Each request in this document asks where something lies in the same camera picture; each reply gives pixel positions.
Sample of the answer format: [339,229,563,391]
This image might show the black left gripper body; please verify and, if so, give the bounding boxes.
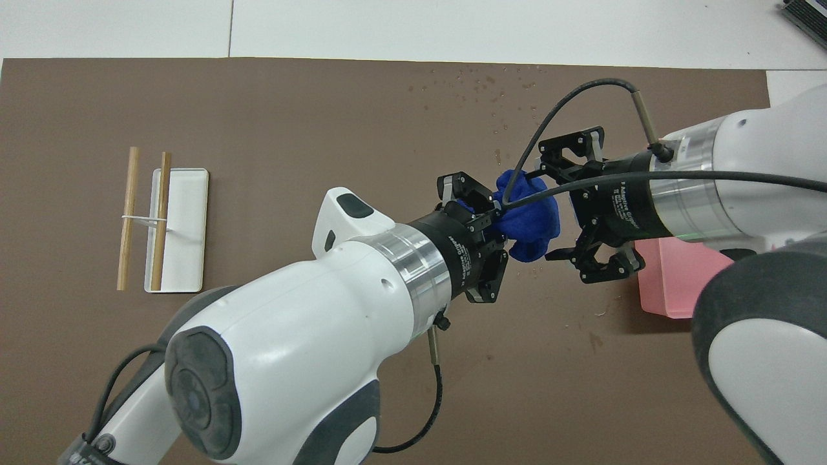
[408,208,501,299]

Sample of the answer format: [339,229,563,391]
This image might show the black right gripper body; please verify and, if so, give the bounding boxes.
[569,152,660,245]

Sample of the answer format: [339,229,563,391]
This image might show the blue towel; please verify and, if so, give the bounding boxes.
[455,169,561,263]

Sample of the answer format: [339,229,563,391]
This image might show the white towel rack base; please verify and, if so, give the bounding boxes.
[144,168,209,294]

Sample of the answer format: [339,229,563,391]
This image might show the pink plastic bin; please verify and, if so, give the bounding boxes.
[636,236,735,320]

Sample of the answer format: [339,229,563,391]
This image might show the brown table mat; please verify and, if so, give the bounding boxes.
[0,57,773,465]

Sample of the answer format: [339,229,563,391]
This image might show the dark laptop corner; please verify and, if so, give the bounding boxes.
[779,0,827,33]

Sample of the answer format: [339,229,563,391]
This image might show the wooden rack rod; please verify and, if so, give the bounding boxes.
[116,147,140,291]

